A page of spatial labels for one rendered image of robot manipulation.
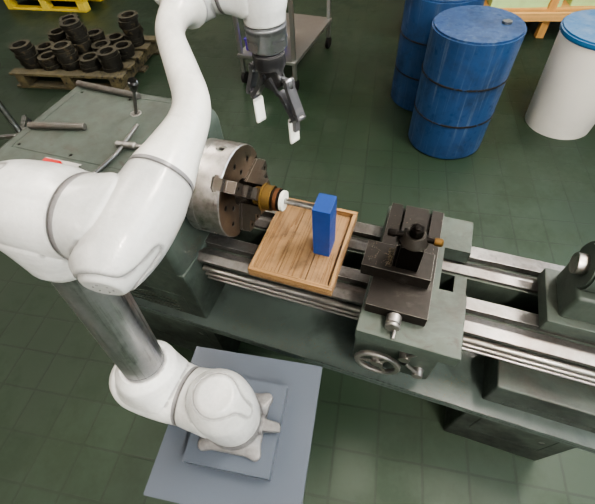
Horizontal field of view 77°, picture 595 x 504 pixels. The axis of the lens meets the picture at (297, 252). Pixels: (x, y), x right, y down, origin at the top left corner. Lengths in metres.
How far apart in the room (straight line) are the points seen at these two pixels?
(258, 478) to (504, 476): 1.24
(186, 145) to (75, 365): 2.01
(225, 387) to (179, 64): 0.68
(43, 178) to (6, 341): 2.24
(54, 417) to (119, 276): 1.93
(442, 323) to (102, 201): 0.96
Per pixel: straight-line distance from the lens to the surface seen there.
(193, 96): 0.65
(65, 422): 2.37
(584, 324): 1.38
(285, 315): 1.59
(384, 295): 1.15
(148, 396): 1.01
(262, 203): 1.22
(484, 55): 2.78
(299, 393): 1.25
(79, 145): 1.39
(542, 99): 3.64
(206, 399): 0.95
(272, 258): 1.33
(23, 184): 0.61
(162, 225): 0.53
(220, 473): 1.24
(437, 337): 1.17
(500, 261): 1.46
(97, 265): 0.52
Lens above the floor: 1.95
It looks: 53 degrees down
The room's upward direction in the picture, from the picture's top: 5 degrees counter-clockwise
